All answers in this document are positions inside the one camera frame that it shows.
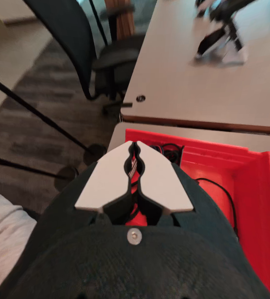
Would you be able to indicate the red plastic bin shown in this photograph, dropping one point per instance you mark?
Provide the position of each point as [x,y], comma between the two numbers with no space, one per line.
[254,198]

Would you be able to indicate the brown wooden post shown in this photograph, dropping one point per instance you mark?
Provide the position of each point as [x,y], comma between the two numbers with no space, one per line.
[123,21]

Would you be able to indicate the black office chair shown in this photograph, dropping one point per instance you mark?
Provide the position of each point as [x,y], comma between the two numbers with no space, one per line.
[67,35]

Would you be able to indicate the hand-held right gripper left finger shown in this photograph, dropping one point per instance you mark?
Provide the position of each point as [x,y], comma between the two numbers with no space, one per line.
[107,184]

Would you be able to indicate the black stand leg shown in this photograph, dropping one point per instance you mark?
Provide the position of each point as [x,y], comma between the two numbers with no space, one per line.
[64,177]
[39,114]

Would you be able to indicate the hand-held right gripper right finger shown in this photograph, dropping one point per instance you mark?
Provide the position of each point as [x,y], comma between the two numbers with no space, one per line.
[163,184]

